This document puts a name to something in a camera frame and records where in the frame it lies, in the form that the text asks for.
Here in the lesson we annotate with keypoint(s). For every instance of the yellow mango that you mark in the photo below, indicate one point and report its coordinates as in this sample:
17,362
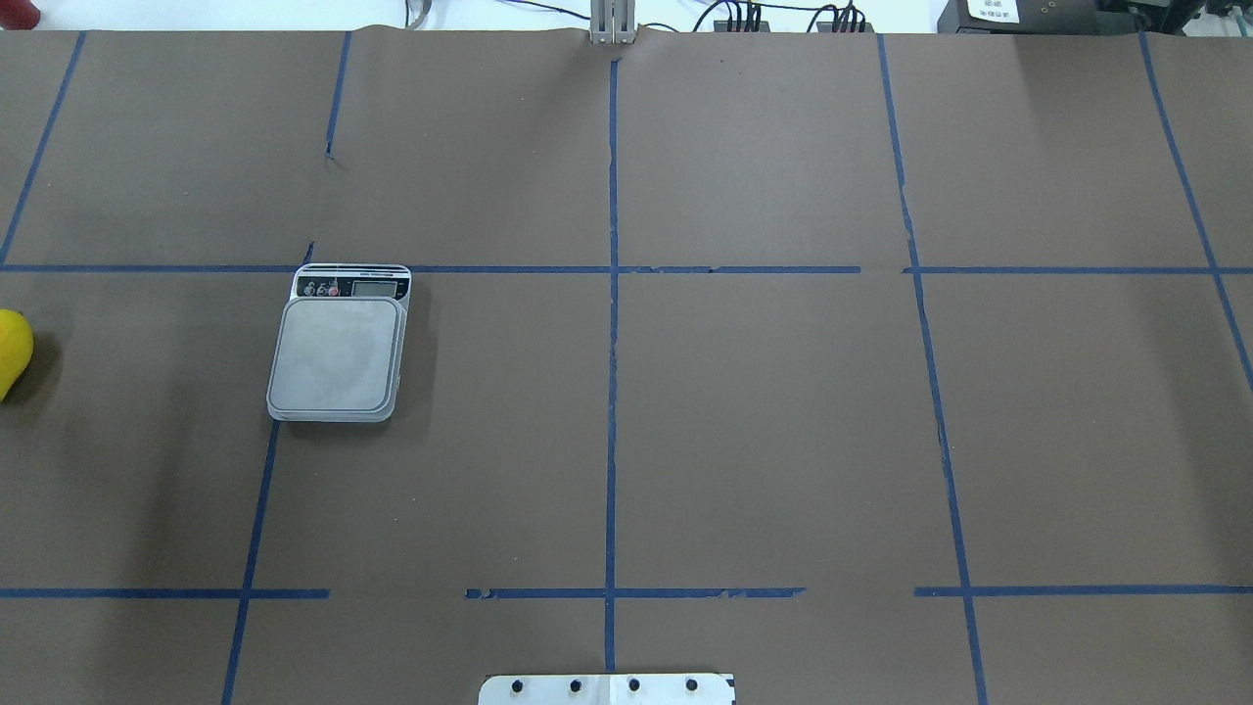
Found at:
17,349

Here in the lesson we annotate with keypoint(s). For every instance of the silver digital kitchen scale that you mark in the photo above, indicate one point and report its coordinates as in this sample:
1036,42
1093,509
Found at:
340,344

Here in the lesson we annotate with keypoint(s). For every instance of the black computer box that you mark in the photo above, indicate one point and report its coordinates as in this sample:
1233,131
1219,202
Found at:
1045,17

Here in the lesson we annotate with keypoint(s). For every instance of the red cylinder bottle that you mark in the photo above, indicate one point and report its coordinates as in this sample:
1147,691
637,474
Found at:
19,15

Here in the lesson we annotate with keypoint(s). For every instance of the aluminium frame post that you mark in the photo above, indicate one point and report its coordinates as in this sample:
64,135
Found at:
612,22

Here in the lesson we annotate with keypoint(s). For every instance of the white pedestal column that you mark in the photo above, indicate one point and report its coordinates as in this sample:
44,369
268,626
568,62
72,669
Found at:
639,688

